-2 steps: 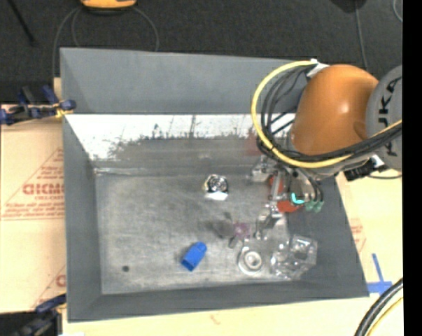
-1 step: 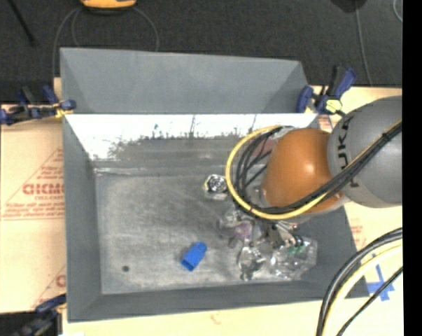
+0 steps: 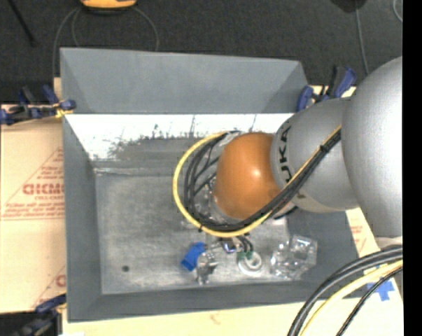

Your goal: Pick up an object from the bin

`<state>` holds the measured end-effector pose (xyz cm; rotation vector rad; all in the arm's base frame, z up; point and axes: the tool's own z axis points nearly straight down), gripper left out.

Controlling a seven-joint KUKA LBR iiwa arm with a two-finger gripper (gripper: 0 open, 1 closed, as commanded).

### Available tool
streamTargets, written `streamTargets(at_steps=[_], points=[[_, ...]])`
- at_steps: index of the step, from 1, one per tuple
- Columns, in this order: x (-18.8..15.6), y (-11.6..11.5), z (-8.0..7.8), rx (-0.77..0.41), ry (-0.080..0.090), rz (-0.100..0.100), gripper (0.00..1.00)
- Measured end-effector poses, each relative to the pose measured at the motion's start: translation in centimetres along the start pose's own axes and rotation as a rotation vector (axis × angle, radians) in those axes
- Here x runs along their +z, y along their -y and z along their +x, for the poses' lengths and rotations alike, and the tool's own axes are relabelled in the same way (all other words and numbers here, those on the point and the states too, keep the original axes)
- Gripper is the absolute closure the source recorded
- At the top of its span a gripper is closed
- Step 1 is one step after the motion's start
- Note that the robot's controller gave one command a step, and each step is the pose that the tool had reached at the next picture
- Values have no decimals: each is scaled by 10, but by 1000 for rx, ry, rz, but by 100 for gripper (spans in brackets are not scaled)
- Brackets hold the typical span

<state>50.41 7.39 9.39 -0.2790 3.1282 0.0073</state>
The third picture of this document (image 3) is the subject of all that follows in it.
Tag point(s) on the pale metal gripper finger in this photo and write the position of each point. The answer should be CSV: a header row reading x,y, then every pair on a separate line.
x,y
203,274
208,258

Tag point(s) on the blue sponge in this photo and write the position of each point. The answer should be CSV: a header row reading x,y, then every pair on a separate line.
x,y
192,256

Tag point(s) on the clear glass cup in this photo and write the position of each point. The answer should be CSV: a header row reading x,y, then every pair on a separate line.
x,y
294,257

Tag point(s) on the grey metal bin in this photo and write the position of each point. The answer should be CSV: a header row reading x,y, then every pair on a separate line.
x,y
140,215

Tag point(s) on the brown cardboard board red print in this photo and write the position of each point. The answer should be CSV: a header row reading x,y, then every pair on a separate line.
x,y
28,243

